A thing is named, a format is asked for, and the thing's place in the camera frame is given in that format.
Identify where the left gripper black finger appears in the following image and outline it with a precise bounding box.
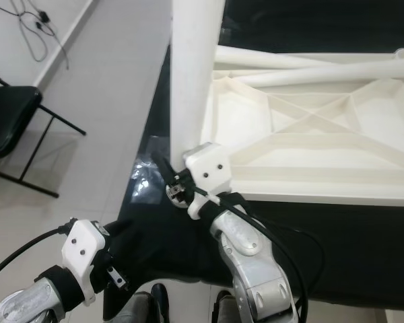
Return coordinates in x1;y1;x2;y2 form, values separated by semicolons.
114;221;147;262
104;221;135;258

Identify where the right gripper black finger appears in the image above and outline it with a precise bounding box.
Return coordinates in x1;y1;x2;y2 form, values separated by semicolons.
151;153;177;186

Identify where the dark robot left foot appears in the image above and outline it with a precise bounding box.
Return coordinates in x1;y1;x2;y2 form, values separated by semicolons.
125;283;170;323

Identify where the dark robot foot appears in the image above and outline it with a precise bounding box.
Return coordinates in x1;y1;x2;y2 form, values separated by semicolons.
215;289;243;323
125;283;170;323

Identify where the dark robot right foot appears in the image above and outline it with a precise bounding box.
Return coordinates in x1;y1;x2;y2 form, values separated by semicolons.
215;289;243;323

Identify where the white plastic table top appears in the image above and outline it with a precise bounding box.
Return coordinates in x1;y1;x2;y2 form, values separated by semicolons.
202;44;404;206

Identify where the black plastic table cover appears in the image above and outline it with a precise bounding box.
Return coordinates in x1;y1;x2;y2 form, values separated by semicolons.
101;0;404;317

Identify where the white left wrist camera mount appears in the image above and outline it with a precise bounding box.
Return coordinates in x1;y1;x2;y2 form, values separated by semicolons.
61;219;112;307

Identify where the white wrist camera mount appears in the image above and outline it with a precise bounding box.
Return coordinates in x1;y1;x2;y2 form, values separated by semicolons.
182;143;235;221
61;219;112;307

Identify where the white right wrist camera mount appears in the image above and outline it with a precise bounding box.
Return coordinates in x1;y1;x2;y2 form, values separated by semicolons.
182;143;235;221

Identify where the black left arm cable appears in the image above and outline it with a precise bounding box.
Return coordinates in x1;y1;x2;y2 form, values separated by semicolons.
0;225;75;287

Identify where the black wall cable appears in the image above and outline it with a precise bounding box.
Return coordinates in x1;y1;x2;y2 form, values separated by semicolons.
0;0;71;68

